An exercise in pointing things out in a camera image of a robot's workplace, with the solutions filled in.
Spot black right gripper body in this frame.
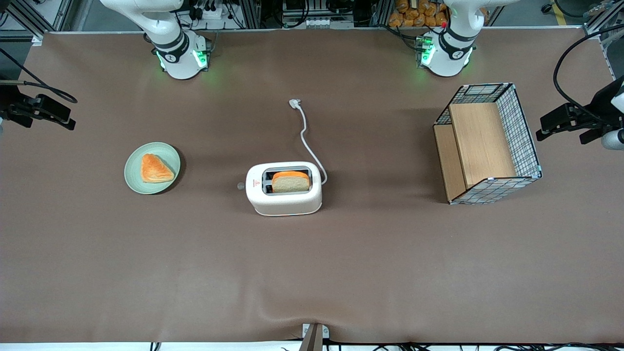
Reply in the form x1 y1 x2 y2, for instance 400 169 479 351
0 85 36 120

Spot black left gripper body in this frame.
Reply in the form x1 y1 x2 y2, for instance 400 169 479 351
584 92 617 131

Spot white two-slot toaster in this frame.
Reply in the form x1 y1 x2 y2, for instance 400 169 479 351
245 161 323 216

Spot light wooden shelf insert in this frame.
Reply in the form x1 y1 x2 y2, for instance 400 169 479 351
433 102 518 202

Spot pale green round plate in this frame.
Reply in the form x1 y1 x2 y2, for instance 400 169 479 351
124 142 181 195

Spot triangular orange pastry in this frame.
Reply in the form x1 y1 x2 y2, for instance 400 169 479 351
140 153 176 184

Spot bag of orange bread rolls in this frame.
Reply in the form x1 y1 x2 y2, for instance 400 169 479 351
388 0 449 29

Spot white power strip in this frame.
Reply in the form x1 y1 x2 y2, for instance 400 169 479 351
192 0 238 20

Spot bread slice with orange crust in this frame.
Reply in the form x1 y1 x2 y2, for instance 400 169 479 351
271 170 311 194

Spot grey electronics box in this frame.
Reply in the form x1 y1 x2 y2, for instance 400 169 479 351
282 0 355 29

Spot brown table cover mat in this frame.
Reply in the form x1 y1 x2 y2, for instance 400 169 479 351
0 27 624 345

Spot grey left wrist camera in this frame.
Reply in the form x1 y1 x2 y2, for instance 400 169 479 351
601 128 624 151

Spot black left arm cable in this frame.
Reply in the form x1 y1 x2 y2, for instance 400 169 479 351
553 24 624 120

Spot wire basket with checked fabric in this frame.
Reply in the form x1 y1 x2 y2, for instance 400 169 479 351
433 83 543 206

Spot aluminium frame profile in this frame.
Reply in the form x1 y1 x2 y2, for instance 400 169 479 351
0 0 74 42
583 0 624 36

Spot aluminium frame post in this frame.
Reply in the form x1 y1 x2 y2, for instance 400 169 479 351
239 0 262 29
370 0 391 28

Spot white toaster power cord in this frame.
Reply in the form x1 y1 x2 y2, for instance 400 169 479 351
289 98 329 186

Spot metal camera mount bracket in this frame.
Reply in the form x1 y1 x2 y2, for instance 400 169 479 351
301 323 331 351

